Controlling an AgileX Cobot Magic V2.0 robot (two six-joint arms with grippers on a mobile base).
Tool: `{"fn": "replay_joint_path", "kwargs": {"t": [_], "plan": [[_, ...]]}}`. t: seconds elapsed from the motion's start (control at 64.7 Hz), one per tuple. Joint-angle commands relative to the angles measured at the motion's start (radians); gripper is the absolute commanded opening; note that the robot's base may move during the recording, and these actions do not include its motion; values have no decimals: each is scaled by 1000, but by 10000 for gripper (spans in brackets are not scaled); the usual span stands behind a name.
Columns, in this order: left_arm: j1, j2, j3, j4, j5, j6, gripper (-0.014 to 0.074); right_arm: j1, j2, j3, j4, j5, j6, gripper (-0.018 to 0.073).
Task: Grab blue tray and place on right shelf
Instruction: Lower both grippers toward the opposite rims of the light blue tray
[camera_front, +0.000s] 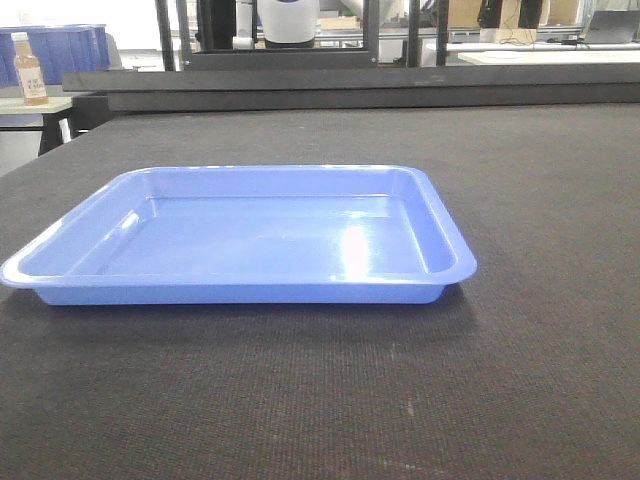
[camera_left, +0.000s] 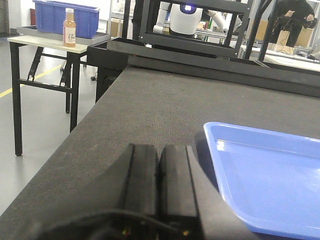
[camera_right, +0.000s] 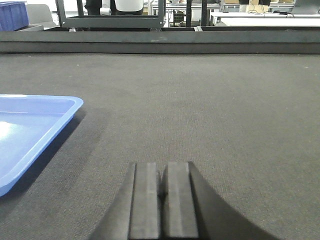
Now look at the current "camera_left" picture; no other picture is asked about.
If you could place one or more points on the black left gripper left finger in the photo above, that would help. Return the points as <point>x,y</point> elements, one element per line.
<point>130,183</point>

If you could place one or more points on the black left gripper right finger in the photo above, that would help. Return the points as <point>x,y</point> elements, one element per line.
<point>188,202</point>

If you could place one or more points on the blue plastic tray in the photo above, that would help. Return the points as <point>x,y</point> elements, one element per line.
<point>270,179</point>

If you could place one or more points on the grey flat tray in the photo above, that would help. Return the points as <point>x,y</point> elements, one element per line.
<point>33,31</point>

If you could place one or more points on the orange drink bottle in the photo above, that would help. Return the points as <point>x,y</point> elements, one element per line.
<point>69,29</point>

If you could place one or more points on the white humanoid robot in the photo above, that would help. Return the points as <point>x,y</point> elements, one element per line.
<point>184,19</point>

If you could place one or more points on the blue storage bin on table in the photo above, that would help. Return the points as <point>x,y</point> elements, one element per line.
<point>50,16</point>

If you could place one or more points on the person in black clothes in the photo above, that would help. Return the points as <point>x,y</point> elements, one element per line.
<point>292,16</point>

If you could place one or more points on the black metal frame rack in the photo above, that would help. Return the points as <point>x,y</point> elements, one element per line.
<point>235,12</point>

